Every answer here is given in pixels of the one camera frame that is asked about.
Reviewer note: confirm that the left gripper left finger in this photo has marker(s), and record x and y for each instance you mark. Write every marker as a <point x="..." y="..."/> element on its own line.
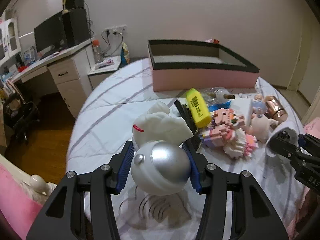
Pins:
<point x="63" y="216"/>

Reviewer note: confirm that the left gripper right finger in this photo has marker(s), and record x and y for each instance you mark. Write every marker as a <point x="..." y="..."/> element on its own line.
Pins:
<point x="253" y="215"/>

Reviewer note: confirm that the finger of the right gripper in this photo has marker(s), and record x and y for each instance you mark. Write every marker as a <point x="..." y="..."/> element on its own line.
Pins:
<point x="285" y="149"/>
<point x="309" y="142"/>

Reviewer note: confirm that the pale pink pig doll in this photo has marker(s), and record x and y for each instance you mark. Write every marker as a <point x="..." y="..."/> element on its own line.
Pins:
<point x="260" y="125"/>

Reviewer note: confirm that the rose gold metal tin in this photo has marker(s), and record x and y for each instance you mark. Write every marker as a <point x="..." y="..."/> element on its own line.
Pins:
<point x="275" y="110"/>

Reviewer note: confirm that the white rectangular box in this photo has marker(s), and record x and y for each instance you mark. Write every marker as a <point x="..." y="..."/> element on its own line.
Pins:
<point x="243" y="106"/>

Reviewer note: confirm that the pink building block figure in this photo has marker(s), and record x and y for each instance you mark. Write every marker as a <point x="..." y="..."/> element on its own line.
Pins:
<point x="222" y="128"/>

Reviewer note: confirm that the clear glass bottle with cork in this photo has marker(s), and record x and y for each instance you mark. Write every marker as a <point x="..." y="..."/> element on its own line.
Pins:
<point x="217" y="95"/>

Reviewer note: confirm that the white astronaut figurine silver visor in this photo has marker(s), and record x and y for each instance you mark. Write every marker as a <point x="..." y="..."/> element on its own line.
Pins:
<point x="160" y="166"/>

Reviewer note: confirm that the black rhinestone hair clip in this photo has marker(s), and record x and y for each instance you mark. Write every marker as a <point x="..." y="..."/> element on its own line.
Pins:
<point x="185" y="113"/>

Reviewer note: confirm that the white power adapter plug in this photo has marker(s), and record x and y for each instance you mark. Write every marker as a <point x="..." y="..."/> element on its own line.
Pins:
<point x="287" y="131"/>

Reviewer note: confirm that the white pink block kitty figure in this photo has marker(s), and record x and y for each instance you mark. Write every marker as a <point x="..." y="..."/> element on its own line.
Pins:
<point x="239" y="144"/>

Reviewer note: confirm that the pink blanket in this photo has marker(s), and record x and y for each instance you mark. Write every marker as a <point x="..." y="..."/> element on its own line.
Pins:
<point x="17" y="207"/>

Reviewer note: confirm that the blue flat plastic piece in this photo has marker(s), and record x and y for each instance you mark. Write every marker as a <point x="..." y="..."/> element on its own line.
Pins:
<point x="217" y="106"/>

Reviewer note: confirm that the white quilted striped tablecloth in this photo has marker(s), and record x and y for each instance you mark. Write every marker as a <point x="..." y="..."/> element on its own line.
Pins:
<point x="103" y="126"/>

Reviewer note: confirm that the black office chair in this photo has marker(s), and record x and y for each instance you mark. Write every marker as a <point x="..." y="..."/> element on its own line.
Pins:
<point x="19" y="115"/>

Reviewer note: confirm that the pink box with black rim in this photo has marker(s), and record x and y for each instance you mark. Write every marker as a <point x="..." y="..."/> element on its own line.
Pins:
<point x="183" y="64"/>

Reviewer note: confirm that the white low side cabinet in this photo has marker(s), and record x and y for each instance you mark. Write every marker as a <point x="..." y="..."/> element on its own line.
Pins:
<point x="100" y="71"/>

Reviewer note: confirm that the white desk with drawers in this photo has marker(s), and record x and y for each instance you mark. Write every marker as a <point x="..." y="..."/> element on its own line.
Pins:
<point x="69" y="70"/>

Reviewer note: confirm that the yellow blue snack bag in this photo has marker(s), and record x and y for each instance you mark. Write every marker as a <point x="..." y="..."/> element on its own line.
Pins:
<point x="124" y="55"/>

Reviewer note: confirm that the orange capped water bottle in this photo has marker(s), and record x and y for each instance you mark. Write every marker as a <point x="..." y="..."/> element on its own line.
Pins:
<point x="97" y="51"/>

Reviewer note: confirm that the black computer monitor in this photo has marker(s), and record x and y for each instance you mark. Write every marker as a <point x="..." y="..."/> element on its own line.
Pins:
<point x="50" y="33"/>

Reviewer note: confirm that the white glass door cabinet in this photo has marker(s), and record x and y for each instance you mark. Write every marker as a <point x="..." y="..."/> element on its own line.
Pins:
<point x="9" y="44"/>

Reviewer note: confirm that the black speaker box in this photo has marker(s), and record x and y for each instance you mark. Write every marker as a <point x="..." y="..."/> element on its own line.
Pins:
<point x="74" y="4"/>

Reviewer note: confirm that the white wall power strip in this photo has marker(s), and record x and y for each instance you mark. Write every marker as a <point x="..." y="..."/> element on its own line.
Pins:
<point x="121" y="29"/>

